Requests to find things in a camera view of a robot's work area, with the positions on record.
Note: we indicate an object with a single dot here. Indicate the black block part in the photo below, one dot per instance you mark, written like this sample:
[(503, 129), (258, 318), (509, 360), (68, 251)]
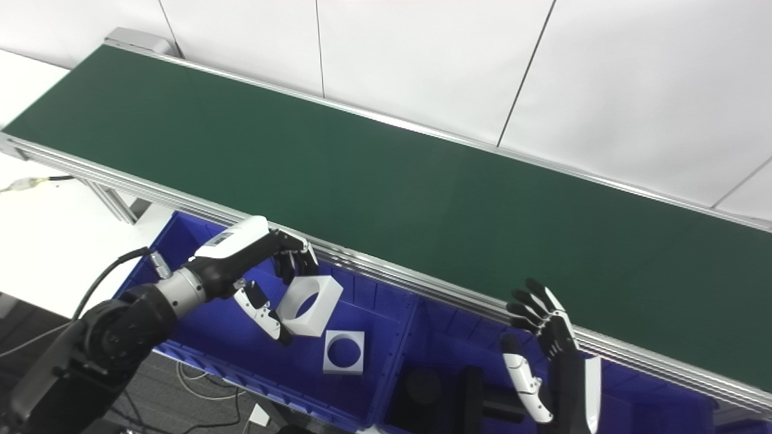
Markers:
[(473, 392)]

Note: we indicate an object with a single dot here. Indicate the grey conveyor end housing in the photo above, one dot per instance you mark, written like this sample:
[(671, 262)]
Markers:
[(136, 41)]

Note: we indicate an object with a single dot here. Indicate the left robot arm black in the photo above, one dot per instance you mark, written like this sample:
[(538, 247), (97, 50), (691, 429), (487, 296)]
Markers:
[(108, 337)]

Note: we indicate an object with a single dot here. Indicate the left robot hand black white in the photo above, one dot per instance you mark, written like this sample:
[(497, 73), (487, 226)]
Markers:
[(229, 259)]

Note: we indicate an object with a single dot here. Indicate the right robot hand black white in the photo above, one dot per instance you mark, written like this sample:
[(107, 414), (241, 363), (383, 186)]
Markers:
[(567, 386)]

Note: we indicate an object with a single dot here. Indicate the aluminium conveyor leg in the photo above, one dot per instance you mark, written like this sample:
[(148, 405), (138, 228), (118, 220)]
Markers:
[(114, 204)]

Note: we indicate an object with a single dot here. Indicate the green conveyor belt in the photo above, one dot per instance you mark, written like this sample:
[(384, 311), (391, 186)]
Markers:
[(392, 199), (120, 184)]

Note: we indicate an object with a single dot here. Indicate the white power adapter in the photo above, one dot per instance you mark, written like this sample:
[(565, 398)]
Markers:
[(259, 416)]

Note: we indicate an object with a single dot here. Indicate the black cylinder part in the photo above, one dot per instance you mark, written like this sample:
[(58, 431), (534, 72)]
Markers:
[(422, 389)]

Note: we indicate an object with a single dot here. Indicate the white square part with hole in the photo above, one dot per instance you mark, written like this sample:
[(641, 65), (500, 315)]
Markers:
[(357, 367), (325, 313)]

